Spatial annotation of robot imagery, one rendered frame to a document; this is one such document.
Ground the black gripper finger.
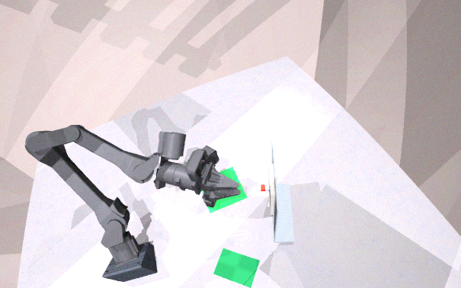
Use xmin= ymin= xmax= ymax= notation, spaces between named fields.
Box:
xmin=201 ymin=162 xmax=239 ymax=190
xmin=209 ymin=188 xmax=241 ymax=203

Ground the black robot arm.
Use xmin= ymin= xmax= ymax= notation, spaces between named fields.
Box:
xmin=25 ymin=125 xmax=187 ymax=267

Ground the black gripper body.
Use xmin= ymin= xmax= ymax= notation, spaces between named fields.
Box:
xmin=173 ymin=149 xmax=216 ymax=208

